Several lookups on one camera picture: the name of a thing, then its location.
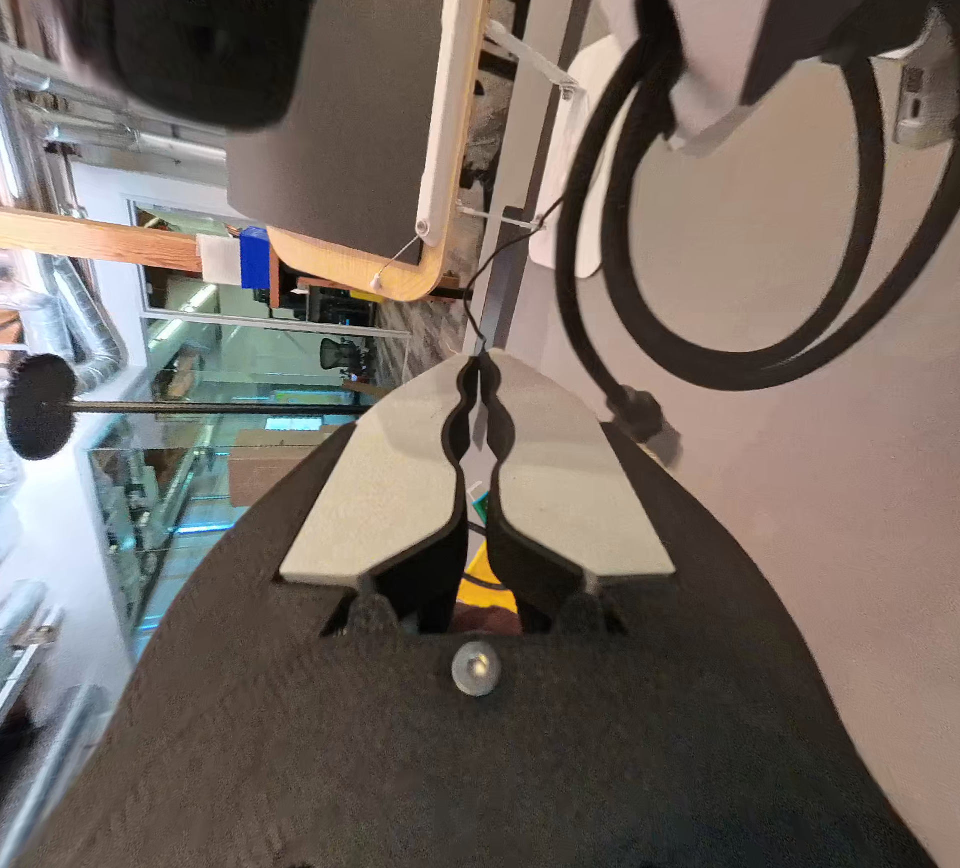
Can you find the wooden ceiling beam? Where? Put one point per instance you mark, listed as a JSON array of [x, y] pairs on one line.
[[97, 238]]

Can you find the yellow plastic bin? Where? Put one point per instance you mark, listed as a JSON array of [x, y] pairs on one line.
[[480, 594]]

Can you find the wooden-armed white desk stand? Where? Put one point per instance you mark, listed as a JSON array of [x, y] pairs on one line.
[[454, 96]]

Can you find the black thread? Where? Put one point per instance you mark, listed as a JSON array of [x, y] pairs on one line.
[[517, 241]]

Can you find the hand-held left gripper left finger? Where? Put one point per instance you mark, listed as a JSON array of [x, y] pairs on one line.
[[375, 501]]

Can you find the silver ventilation duct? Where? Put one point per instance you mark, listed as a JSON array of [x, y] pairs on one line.
[[82, 328]]

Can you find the black disc on rod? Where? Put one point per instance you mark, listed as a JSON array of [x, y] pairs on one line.
[[37, 407]]

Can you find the blue and white tape block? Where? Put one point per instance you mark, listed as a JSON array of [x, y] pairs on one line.
[[255, 257]]

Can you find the grey metal hub adapter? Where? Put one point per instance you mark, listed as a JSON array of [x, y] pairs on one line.
[[926, 103]]

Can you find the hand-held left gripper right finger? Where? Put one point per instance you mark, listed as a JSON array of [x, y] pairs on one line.
[[577, 501]]

